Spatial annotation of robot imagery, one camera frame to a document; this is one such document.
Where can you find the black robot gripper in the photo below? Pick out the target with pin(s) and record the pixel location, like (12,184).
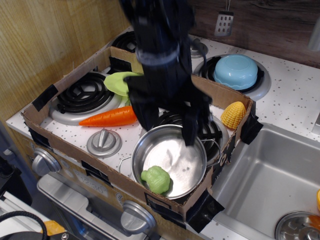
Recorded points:
(169,86)

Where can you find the green toy broccoli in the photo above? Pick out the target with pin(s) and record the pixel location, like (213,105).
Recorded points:
(157,179)

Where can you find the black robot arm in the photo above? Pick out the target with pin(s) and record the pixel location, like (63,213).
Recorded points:
(161,29)

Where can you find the silver metal pan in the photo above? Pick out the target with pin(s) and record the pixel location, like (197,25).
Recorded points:
(168,139)

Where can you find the orange toy carrot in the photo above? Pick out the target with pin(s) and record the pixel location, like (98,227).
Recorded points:
(112,118)

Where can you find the front right black burner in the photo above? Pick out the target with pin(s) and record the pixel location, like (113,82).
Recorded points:
(213,137)

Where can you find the black burner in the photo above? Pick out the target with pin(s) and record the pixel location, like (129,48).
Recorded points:
(256,92)
(85,98)
(125,41)
(213,137)

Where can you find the back right black burner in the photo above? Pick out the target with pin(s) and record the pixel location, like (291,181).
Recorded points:
(256,92)

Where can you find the yellow toy corn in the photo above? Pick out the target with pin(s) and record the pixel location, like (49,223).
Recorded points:
(233,115)

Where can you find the light green plastic plate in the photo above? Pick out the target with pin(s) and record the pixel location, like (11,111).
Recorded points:
(116,84)

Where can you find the silver stove knob front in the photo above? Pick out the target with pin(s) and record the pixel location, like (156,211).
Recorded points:
(104,143)

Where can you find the light blue plastic bowl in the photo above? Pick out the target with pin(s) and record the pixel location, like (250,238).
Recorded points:
(236,71)

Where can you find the front left black burner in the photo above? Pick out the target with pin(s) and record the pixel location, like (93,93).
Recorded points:
(85,98)

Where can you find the back left black burner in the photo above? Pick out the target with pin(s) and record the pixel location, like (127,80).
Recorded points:
(125,41)

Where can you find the silver oven knob right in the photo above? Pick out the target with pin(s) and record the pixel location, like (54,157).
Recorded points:
(135,219)

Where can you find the silver oven knob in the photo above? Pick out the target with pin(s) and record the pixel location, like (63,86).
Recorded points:
(135,219)
(44,163)

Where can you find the silver hanging spatula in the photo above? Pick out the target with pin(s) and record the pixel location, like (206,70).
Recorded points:
(224,22)

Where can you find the silver sink basin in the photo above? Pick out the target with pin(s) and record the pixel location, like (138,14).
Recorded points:
(274,175)

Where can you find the silver oven knob left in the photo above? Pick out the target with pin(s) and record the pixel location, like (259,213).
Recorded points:
(44,163)

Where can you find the orange yellow cloth piece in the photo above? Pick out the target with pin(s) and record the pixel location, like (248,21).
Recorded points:
(53,228)

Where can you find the orange toy in sink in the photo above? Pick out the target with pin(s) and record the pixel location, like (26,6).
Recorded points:
(317,210)

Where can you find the silver oven door handle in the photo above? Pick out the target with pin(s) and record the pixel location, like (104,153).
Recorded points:
(96,216)

